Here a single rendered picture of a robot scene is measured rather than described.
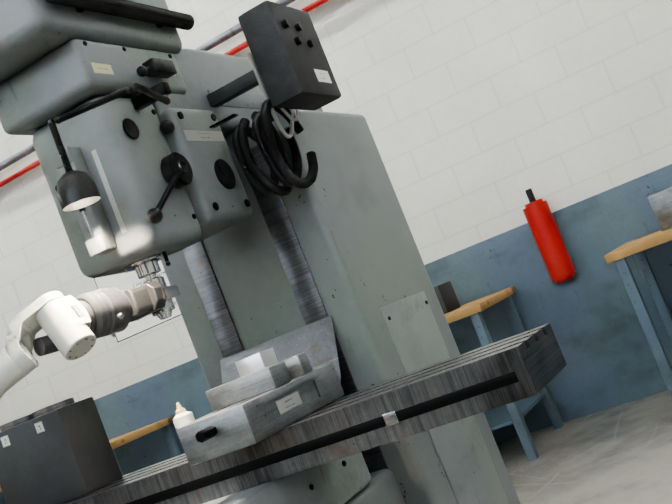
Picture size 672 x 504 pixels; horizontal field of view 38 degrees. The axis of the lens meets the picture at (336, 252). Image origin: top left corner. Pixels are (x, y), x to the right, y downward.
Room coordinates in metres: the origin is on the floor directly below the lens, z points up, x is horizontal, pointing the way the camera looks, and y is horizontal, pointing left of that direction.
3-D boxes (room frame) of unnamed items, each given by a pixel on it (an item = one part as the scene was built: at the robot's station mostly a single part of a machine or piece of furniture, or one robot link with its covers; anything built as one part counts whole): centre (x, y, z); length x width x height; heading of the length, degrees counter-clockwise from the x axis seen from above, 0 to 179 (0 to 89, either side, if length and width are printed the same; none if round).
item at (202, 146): (2.09, 0.28, 1.47); 0.24 x 0.19 x 0.26; 65
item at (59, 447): (2.10, 0.73, 1.02); 0.22 x 0.12 x 0.20; 67
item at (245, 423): (1.82, 0.23, 0.97); 0.35 x 0.15 x 0.11; 154
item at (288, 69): (2.05, -0.07, 1.62); 0.20 x 0.09 x 0.21; 155
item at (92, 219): (1.82, 0.41, 1.45); 0.04 x 0.04 x 0.21; 65
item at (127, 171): (1.92, 0.36, 1.47); 0.21 x 0.19 x 0.32; 65
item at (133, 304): (1.85, 0.42, 1.23); 0.13 x 0.12 x 0.10; 51
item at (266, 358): (1.85, 0.22, 1.03); 0.06 x 0.05 x 0.06; 64
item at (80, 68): (1.96, 0.34, 1.68); 0.34 x 0.24 x 0.10; 155
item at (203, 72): (2.37, 0.15, 1.66); 0.80 x 0.23 x 0.20; 155
